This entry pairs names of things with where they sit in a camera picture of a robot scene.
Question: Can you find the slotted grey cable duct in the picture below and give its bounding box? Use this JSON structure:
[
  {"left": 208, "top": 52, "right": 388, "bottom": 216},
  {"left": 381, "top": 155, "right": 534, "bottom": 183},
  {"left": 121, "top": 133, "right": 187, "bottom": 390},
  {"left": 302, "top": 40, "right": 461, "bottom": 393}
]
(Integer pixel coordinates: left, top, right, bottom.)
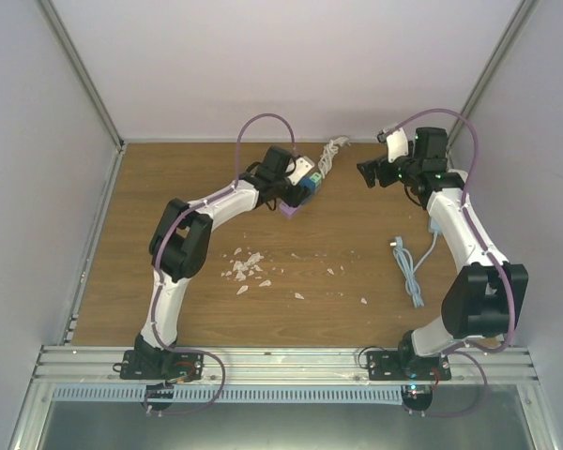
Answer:
[{"left": 53, "top": 383, "right": 403, "bottom": 405}]

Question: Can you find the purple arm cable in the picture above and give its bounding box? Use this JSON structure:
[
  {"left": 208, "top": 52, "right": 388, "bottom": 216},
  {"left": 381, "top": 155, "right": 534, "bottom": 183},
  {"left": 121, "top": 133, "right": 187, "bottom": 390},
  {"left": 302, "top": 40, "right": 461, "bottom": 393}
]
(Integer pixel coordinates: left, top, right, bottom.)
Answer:
[
  {"left": 140, "top": 112, "right": 297, "bottom": 351},
  {"left": 393, "top": 108, "right": 518, "bottom": 353}
]

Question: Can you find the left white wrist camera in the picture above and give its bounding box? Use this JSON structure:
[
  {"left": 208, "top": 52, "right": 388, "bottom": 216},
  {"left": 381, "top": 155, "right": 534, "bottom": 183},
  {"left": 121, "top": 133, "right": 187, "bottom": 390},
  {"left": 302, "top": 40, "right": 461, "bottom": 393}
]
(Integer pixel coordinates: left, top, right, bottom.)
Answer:
[{"left": 286, "top": 157, "right": 315, "bottom": 186}]

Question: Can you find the aluminium front rail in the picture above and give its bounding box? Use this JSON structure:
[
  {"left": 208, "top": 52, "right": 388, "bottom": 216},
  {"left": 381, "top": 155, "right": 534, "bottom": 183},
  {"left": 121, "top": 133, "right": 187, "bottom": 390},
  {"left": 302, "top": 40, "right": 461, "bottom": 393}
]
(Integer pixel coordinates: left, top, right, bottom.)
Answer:
[{"left": 32, "top": 346, "right": 539, "bottom": 386}]

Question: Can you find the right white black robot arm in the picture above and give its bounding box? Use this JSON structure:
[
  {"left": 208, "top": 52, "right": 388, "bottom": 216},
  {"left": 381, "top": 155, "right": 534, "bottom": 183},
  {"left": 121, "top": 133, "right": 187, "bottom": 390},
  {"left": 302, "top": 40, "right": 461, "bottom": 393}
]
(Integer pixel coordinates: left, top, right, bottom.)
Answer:
[{"left": 358, "top": 127, "right": 529, "bottom": 380}]

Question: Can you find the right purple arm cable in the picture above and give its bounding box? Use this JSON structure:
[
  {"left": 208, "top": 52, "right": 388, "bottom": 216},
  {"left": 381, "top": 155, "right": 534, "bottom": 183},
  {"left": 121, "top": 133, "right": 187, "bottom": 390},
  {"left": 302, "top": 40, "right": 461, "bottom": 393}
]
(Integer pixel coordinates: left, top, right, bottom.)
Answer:
[{"left": 393, "top": 108, "right": 518, "bottom": 353}]

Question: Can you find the white power strip cord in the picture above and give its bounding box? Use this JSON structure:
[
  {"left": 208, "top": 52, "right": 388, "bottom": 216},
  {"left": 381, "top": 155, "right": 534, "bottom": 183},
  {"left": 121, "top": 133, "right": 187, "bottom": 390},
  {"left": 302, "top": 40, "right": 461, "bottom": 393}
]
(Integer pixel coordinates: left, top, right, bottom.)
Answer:
[{"left": 314, "top": 135, "right": 352, "bottom": 178}]

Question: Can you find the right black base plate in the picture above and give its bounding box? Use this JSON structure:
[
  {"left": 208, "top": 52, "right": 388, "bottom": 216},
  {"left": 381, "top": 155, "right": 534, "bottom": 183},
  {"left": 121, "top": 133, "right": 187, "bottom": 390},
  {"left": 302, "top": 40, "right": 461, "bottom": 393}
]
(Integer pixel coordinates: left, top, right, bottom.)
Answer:
[{"left": 357, "top": 346, "right": 452, "bottom": 382}]

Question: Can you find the green plug adapter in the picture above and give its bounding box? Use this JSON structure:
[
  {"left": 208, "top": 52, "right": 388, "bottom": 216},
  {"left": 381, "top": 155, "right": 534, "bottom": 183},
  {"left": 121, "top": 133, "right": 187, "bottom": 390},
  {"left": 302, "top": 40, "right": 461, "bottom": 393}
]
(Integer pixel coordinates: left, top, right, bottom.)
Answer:
[{"left": 310, "top": 172, "right": 323, "bottom": 187}]

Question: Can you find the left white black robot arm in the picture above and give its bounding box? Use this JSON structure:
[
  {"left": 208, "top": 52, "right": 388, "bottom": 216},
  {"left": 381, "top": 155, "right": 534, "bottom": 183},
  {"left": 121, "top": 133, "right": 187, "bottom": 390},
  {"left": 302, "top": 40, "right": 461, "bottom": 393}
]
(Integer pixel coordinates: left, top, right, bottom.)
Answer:
[{"left": 137, "top": 146, "right": 315, "bottom": 379}]

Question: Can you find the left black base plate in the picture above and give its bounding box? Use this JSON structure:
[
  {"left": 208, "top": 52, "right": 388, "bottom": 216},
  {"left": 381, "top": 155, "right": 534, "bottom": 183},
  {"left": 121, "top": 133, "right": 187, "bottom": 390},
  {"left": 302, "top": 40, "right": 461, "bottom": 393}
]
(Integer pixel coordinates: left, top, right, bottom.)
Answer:
[{"left": 113, "top": 350, "right": 204, "bottom": 381}]

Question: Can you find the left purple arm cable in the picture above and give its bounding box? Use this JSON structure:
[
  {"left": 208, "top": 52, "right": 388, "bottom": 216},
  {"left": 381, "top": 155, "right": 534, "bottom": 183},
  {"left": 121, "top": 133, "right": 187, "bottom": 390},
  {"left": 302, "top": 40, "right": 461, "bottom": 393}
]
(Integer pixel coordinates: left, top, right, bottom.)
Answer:
[{"left": 140, "top": 112, "right": 297, "bottom": 351}]

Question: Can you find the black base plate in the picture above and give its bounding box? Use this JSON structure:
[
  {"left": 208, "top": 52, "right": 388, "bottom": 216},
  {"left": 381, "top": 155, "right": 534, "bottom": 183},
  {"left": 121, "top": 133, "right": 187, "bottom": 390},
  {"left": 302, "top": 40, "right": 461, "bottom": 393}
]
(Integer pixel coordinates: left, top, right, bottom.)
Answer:
[
  {"left": 357, "top": 346, "right": 452, "bottom": 382},
  {"left": 113, "top": 350, "right": 204, "bottom": 381}
]

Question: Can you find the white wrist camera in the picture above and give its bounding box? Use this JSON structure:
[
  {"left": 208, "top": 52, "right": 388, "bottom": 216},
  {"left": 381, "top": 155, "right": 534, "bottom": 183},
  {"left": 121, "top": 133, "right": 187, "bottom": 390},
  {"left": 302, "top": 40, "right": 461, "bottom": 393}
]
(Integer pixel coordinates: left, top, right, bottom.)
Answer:
[
  {"left": 377, "top": 127, "right": 409, "bottom": 163},
  {"left": 286, "top": 157, "right": 315, "bottom": 186}
]

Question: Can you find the blue cube plug adapter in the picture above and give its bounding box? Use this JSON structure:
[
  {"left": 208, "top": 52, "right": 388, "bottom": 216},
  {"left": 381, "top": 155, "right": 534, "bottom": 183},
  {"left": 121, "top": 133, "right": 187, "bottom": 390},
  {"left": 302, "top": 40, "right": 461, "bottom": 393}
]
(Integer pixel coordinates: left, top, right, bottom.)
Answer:
[{"left": 298, "top": 177, "right": 322, "bottom": 204}]

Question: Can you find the light blue coiled cable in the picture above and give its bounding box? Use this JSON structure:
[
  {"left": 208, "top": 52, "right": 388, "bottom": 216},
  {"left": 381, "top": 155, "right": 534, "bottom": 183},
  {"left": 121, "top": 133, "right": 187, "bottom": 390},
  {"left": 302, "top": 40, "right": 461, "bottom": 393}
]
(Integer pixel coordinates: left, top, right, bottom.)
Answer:
[{"left": 388, "top": 219, "right": 440, "bottom": 309}]

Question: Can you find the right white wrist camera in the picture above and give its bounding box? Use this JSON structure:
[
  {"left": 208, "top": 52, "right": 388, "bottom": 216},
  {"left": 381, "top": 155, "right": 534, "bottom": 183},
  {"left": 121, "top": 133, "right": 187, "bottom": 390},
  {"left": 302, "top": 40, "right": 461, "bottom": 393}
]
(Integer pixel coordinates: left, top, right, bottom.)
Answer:
[{"left": 377, "top": 127, "right": 409, "bottom": 163}]

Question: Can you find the white plastic debris pile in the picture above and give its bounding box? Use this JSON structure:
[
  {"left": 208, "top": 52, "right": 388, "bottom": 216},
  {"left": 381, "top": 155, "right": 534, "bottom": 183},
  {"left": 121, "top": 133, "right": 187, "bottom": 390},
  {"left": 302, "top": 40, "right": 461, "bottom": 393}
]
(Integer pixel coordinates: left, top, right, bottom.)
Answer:
[{"left": 220, "top": 247, "right": 273, "bottom": 296}]

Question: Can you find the purple power strip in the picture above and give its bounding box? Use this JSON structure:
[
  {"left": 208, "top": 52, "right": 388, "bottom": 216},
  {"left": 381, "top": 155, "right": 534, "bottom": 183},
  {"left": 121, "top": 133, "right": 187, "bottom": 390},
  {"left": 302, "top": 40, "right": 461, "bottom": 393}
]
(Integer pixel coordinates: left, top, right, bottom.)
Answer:
[{"left": 278, "top": 202, "right": 303, "bottom": 218}]

